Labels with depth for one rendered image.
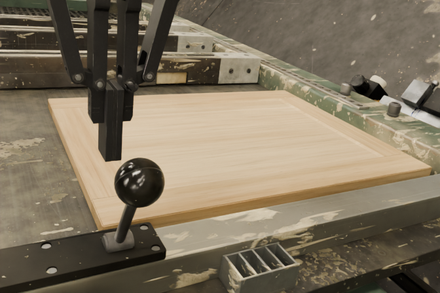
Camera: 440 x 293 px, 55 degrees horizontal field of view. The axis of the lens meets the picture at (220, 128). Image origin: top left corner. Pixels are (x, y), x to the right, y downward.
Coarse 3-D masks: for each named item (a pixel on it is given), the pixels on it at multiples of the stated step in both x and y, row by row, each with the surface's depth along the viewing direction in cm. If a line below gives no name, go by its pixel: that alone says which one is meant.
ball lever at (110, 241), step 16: (128, 160) 32; (144, 160) 32; (128, 176) 31; (144, 176) 31; (160, 176) 32; (128, 192) 30; (144, 192) 31; (160, 192) 32; (128, 208) 34; (128, 224) 36; (112, 240) 38; (128, 240) 39
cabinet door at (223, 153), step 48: (144, 96) 90; (192, 96) 94; (240, 96) 99; (288, 96) 104; (96, 144) 66; (144, 144) 69; (192, 144) 71; (240, 144) 73; (288, 144) 76; (336, 144) 79; (384, 144) 81; (96, 192) 53; (192, 192) 56; (240, 192) 57; (288, 192) 59; (336, 192) 64
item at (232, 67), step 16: (0, 64) 87; (16, 64) 88; (32, 64) 89; (48, 64) 91; (112, 64) 97; (160, 64) 103; (176, 64) 105; (192, 64) 107; (208, 64) 109; (224, 64) 111; (240, 64) 114; (256, 64) 116; (0, 80) 88; (16, 80) 89; (32, 80) 91; (48, 80) 92; (64, 80) 94; (192, 80) 109; (208, 80) 111; (224, 80) 113; (240, 80) 116; (256, 80) 118
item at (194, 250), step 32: (352, 192) 57; (384, 192) 58; (416, 192) 59; (192, 224) 45; (224, 224) 46; (256, 224) 47; (288, 224) 48; (320, 224) 49; (352, 224) 52; (384, 224) 55; (192, 256) 41; (64, 288) 36; (96, 288) 37; (128, 288) 39; (160, 288) 41
